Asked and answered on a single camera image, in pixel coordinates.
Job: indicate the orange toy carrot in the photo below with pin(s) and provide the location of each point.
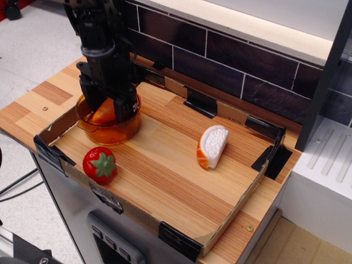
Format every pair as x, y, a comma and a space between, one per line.
105, 113

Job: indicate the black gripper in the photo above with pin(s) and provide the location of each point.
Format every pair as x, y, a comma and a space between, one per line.
101, 78

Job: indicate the grey control panel with buttons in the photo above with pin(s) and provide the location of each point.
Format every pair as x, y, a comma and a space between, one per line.
111, 246

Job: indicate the black equipment at lower left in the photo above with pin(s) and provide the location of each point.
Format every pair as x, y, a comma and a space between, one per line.
15, 249

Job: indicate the cardboard fence with black tape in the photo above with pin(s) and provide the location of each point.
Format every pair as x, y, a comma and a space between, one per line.
161, 199

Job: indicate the dark grey shelf post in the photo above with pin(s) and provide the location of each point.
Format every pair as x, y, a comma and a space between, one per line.
340, 52

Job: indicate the white toy sink drainboard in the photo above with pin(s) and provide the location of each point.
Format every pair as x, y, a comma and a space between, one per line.
317, 197

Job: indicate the red toy strawberry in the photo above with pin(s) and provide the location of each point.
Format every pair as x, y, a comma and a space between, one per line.
99, 164

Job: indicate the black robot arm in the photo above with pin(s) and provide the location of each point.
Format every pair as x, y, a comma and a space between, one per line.
102, 27

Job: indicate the orange transparent plastic pot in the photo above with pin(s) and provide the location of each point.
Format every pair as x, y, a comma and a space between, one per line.
106, 133

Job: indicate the white orange toy sushi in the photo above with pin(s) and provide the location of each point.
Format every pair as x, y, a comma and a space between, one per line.
211, 145

